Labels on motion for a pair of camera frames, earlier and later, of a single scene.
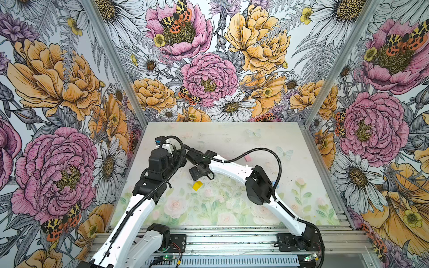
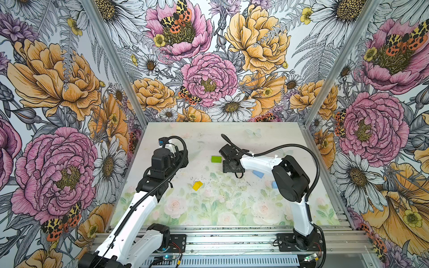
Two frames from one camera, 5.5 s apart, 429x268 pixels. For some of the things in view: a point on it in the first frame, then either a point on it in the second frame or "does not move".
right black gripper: (195, 173) -> (226, 168)
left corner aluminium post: (93, 10) does not move
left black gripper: (180, 157) does not move
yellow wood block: (197, 185) does not move
